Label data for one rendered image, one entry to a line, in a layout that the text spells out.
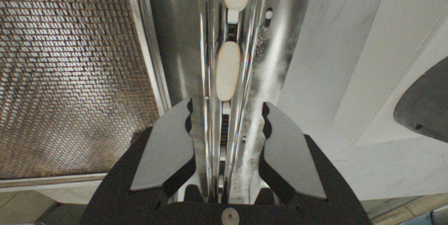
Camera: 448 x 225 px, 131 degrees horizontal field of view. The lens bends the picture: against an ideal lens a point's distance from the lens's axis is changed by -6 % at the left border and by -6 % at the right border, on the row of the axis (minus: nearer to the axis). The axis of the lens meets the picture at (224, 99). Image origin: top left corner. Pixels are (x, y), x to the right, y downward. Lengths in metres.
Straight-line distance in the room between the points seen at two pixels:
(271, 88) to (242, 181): 0.31
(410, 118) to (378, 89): 0.06
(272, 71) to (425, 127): 0.25
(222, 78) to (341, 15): 0.21
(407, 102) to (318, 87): 0.11
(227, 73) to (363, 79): 0.24
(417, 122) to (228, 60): 0.29
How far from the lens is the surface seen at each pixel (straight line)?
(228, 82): 0.19
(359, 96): 0.33
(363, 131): 0.33
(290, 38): 0.19
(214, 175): 0.43
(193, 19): 0.22
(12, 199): 3.22
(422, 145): 0.69
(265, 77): 0.20
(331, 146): 0.46
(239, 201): 0.55
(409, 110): 0.31
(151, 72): 0.18
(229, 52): 0.18
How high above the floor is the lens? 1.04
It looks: 60 degrees down
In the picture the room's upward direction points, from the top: 177 degrees counter-clockwise
